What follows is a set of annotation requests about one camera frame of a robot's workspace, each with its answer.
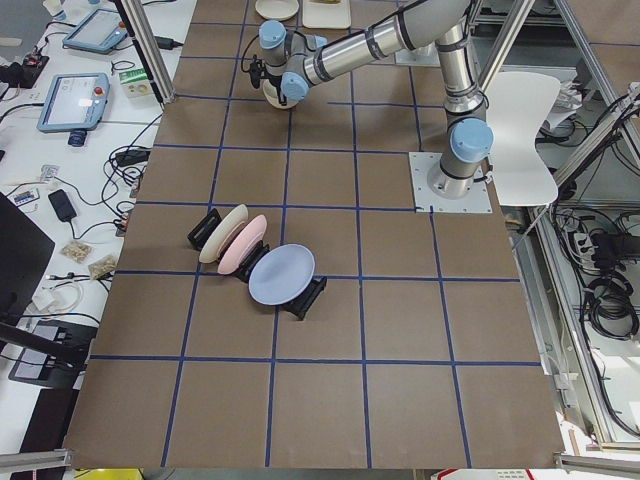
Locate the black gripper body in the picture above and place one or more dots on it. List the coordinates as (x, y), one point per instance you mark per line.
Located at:
(273, 78)

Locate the white ceramic bowl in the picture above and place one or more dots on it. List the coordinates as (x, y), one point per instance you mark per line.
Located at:
(275, 98)

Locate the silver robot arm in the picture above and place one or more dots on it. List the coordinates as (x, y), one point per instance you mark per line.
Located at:
(293, 62)

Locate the white round plate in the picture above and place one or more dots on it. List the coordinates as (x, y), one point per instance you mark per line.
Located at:
(279, 10)

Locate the white rectangular tray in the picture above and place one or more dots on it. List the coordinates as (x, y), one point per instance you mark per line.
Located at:
(326, 14)

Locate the black power adapter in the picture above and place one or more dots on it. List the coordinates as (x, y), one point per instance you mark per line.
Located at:
(166, 43)

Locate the cream plate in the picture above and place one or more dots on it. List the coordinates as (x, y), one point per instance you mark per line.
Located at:
(223, 234)

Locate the green white carton box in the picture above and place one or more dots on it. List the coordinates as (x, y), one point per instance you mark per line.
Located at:
(135, 83)

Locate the pink plate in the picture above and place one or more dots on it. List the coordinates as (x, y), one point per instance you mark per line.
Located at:
(242, 245)

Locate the blue teach pendant far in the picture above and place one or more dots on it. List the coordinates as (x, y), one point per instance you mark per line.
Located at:
(99, 32)

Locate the blue teach pendant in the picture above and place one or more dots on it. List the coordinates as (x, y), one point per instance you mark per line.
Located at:
(99, 32)
(74, 102)

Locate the blue plate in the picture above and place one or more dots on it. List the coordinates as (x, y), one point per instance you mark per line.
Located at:
(281, 275)

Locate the blue teach pendant near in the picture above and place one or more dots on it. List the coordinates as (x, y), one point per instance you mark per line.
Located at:
(74, 102)

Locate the black dish rack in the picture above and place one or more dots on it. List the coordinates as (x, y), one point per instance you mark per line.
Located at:
(299, 306)

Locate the white plastic chair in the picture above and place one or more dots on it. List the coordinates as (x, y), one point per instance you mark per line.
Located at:
(519, 103)

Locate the black phone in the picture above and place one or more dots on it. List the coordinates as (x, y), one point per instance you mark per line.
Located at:
(62, 205)

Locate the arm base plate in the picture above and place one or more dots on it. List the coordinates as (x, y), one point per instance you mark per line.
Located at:
(425, 56)
(435, 192)

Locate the aluminium frame post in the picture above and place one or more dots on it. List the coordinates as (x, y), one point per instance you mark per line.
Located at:
(139, 29)

